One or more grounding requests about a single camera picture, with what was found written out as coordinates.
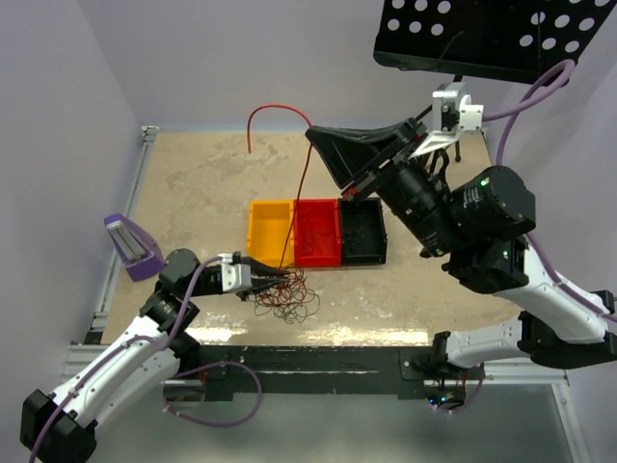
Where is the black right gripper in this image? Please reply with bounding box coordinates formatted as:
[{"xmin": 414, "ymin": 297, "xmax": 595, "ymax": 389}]
[{"xmin": 309, "ymin": 114, "xmax": 469, "ymax": 256}]

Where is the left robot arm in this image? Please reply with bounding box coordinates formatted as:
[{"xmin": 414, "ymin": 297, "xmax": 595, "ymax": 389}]
[{"xmin": 19, "ymin": 248, "xmax": 289, "ymax": 462}]

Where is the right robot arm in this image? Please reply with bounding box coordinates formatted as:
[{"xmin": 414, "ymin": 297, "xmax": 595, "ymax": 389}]
[{"xmin": 306, "ymin": 119, "xmax": 616, "ymax": 379}]

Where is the yellow plastic bin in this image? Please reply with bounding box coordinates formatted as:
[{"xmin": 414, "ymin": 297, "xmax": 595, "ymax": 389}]
[{"xmin": 247, "ymin": 200, "xmax": 294, "ymax": 267}]

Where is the red plastic bin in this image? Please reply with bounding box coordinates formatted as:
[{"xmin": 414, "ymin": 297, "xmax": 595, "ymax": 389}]
[{"xmin": 294, "ymin": 199, "xmax": 341, "ymax": 268}]

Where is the black plastic bin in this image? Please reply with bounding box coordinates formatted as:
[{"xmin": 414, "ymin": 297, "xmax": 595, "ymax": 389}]
[{"xmin": 338, "ymin": 198, "xmax": 388, "ymax": 266}]

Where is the black music stand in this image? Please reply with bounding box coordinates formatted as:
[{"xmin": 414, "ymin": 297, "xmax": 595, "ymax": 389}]
[{"xmin": 372, "ymin": 0, "xmax": 609, "ymax": 165}]

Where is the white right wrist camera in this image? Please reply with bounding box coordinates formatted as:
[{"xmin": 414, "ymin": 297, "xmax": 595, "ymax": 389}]
[{"xmin": 411, "ymin": 82, "xmax": 484, "ymax": 157}]

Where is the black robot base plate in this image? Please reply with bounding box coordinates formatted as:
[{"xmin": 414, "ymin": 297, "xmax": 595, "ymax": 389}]
[{"xmin": 171, "ymin": 345, "xmax": 462, "ymax": 401}]

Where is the aluminium table frame rail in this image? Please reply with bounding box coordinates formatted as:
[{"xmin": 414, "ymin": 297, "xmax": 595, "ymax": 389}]
[{"xmin": 60, "ymin": 125, "xmax": 160, "ymax": 383}]

